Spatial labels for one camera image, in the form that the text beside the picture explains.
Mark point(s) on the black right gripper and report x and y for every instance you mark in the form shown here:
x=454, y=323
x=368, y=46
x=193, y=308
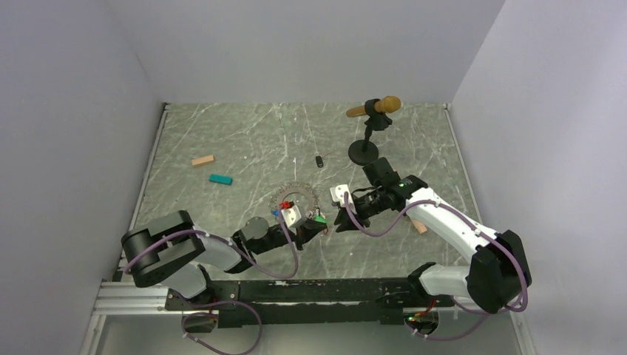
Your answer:
x=342, y=217

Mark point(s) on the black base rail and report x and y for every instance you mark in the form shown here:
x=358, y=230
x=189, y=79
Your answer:
x=273, y=302

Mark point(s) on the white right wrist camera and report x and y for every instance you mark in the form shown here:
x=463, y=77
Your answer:
x=340, y=194

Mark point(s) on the black tag key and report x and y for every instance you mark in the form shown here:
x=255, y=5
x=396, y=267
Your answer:
x=320, y=160

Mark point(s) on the tan wooden block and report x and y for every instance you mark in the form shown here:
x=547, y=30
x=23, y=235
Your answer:
x=197, y=162

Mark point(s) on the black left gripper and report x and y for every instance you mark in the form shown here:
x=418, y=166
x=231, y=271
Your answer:
x=306, y=231

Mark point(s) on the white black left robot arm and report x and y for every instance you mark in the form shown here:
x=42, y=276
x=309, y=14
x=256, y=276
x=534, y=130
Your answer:
x=173, y=250

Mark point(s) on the green tag key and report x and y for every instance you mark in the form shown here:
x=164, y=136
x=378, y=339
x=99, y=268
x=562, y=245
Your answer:
x=320, y=219

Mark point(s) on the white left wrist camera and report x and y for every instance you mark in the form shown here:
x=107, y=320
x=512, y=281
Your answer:
x=291, y=214

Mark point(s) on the black microphone stand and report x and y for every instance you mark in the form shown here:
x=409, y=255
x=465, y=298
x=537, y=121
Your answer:
x=364, y=151

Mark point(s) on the gold microphone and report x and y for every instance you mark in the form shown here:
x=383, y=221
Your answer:
x=388, y=104

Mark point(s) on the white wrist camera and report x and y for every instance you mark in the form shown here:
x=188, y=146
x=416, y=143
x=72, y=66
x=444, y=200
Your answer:
x=340, y=194
x=291, y=214

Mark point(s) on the teal block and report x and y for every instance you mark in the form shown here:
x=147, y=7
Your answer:
x=221, y=179

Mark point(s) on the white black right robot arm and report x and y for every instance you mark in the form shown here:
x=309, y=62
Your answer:
x=497, y=276

